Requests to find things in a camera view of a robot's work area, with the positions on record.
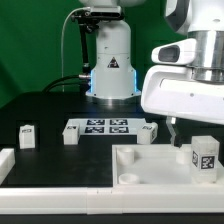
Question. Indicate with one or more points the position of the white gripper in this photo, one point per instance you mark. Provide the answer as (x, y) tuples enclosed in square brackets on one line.
[(170, 91)]

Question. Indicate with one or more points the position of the white square table top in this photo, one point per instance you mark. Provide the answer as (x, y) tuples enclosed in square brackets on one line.
[(156, 164)]

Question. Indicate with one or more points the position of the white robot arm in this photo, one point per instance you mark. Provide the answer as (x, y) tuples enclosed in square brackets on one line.
[(112, 77)]

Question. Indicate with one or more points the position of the white U-shaped fence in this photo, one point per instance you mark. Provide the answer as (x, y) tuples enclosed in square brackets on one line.
[(119, 199)]

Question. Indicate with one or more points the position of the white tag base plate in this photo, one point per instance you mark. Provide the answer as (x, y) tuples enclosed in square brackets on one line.
[(105, 126)]

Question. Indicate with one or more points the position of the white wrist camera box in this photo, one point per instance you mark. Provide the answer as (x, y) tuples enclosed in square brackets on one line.
[(178, 53)]

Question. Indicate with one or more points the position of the black camera on stand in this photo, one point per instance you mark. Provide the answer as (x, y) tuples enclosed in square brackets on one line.
[(88, 20)]

